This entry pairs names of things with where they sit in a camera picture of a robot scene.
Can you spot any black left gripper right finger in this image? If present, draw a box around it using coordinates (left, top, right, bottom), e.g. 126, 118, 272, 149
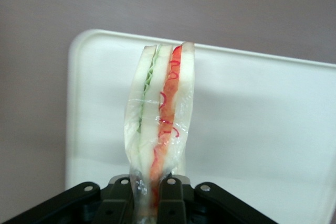
156, 176, 279, 224

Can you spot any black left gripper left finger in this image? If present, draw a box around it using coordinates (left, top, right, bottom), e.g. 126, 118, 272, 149
0, 175, 136, 224

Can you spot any triangle sandwich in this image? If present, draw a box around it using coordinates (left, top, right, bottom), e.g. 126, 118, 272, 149
123, 40, 196, 224

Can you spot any cream plastic tray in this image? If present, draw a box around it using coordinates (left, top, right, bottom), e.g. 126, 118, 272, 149
64, 29, 336, 224

